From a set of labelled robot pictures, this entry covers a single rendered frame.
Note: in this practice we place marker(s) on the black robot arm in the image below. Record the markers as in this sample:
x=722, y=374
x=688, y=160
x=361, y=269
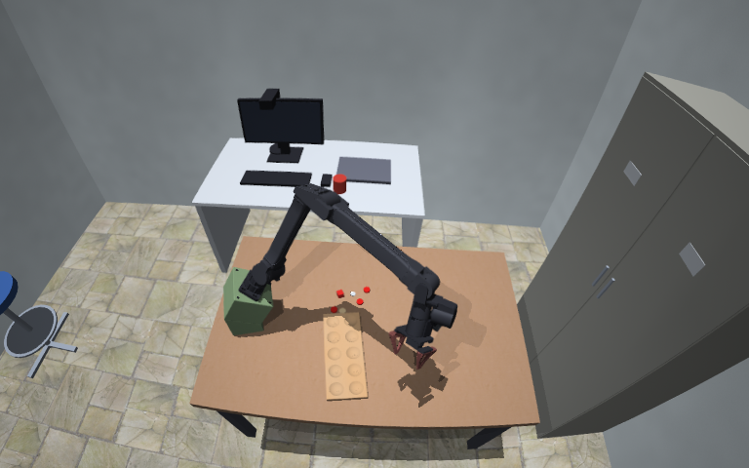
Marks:
x=333, y=208

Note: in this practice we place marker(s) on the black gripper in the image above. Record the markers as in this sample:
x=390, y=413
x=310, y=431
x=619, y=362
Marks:
x=413, y=331

